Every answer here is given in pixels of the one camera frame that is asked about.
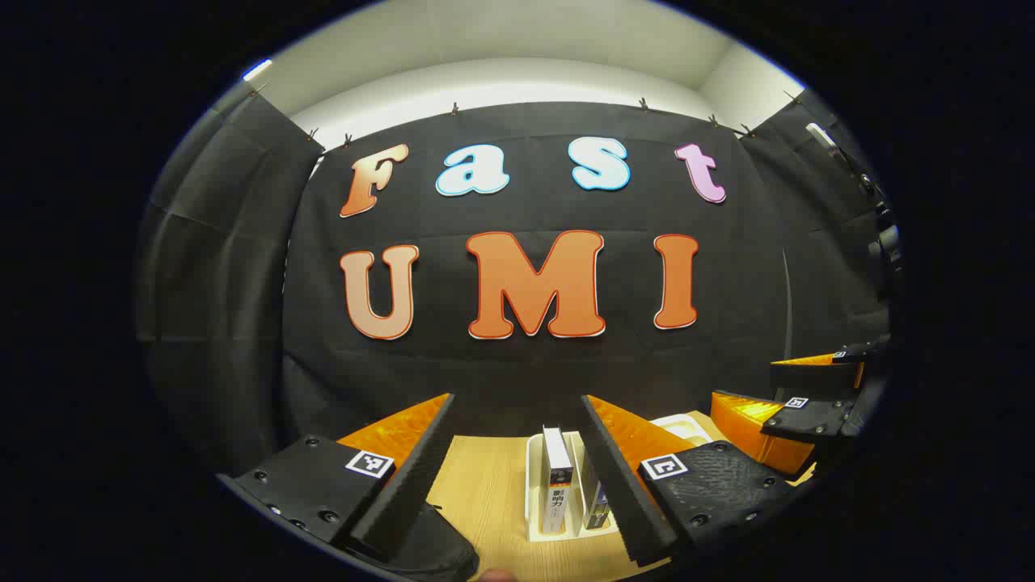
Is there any white bookshelf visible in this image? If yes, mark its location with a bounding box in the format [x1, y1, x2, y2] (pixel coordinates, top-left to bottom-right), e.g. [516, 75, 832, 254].
[526, 414, 712, 542]

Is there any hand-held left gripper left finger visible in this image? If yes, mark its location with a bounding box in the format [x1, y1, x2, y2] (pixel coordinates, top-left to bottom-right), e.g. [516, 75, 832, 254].
[217, 393, 458, 562]

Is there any grey portrait cover book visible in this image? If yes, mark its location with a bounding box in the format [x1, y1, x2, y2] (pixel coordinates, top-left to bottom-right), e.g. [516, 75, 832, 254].
[542, 426, 576, 535]

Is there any blue cover book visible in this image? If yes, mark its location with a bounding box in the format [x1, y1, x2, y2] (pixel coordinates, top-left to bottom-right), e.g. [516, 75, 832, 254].
[577, 451, 613, 532]

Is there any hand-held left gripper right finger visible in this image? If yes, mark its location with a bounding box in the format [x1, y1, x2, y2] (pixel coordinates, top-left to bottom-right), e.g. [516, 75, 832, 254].
[581, 394, 800, 568]

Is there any black schoolbag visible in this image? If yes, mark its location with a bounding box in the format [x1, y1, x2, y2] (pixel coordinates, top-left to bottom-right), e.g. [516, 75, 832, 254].
[364, 501, 483, 582]

